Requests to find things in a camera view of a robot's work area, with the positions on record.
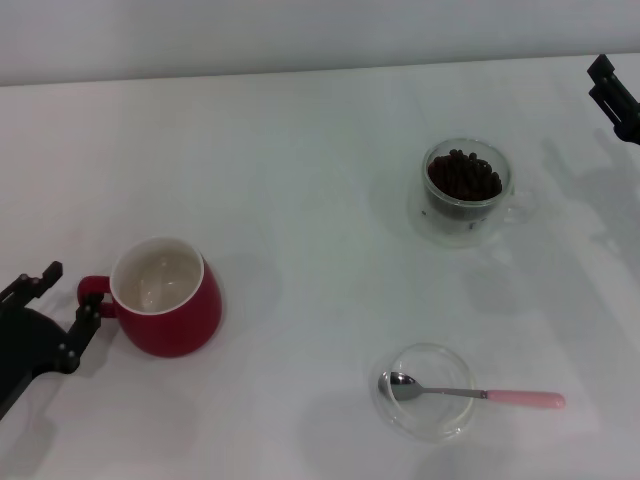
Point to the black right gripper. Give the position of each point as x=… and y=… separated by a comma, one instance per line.
x=631, y=132

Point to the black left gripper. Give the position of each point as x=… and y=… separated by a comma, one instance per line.
x=25, y=345

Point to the red ceramic mug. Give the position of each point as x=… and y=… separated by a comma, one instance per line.
x=170, y=325

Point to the pile of coffee beans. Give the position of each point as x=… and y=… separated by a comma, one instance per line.
x=465, y=177

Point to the clear double-walled glass cup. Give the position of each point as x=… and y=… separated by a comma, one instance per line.
x=467, y=232

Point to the clear round glass dish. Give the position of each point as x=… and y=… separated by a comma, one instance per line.
x=440, y=417

